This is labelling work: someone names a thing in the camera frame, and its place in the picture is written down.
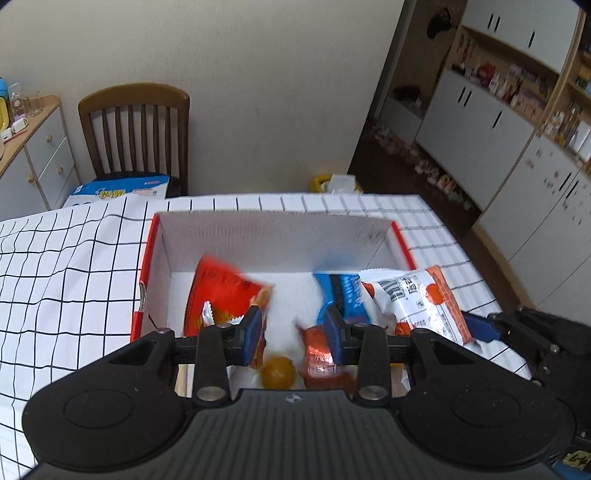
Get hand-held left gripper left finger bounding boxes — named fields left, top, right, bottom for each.
left=111, top=306, right=264, bottom=408

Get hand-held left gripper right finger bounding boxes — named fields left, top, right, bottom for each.
left=323, top=305, right=472, bottom=408

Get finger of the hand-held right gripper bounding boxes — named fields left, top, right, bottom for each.
left=462, top=308, right=536, bottom=344

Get orange sausage packet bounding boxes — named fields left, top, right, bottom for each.
left=295, top=323, right=358, bottom=393

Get orange ball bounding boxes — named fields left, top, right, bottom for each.
left=259, top=355, right=296, bottom=389

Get blue cookie packet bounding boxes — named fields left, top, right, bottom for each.
left=313, top=272, right=372, bottom=326

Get white orange snack packet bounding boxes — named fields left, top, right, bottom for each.
left=359, top=265, right=476, bottom=347

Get white cardboard box red trim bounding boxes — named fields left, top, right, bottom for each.
left=130, top=212, right=416, bottom=402

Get red orange snack packet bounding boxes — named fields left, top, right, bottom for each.
left=183, top=255, right=274, bottom=367

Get yellow trash bin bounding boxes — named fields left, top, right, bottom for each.
left=310, top=173, right=363, bottom=195

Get row of small shoes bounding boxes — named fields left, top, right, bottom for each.
left=369, top=117, right=474, bottom=208

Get blue white carton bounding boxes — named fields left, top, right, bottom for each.
left=61, top=173, right=171, bottom=208

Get brown wooden chair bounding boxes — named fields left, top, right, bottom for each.
left=78, top=83, right=191, bottom=197

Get grey wooden sideboard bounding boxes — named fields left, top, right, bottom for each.
left=0, top=95, right=81, bottom=222

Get dark hat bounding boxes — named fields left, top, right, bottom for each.
left=427, top=8, right=452, bottom=38

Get white wooden wall cabinet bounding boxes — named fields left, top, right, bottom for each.
left=383, top=0, right=591, bottom=319

